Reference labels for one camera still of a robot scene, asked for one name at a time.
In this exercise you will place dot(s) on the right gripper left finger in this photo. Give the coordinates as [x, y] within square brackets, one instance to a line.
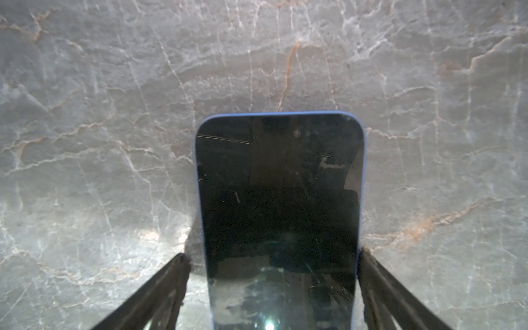
[156, 305]

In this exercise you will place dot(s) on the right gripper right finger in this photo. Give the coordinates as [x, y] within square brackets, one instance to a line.
[387, 301]

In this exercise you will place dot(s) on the blue-edged phone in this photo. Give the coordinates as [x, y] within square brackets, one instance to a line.
[280, 200]

